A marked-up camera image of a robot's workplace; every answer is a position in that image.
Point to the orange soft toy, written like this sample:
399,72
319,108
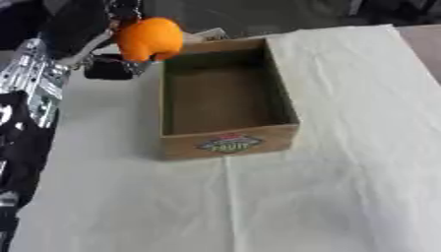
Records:
150,38

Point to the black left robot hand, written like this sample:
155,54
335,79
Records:
77,24

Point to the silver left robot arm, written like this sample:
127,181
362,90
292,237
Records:
28,98

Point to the tan cardboard box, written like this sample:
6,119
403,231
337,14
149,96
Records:
224,108

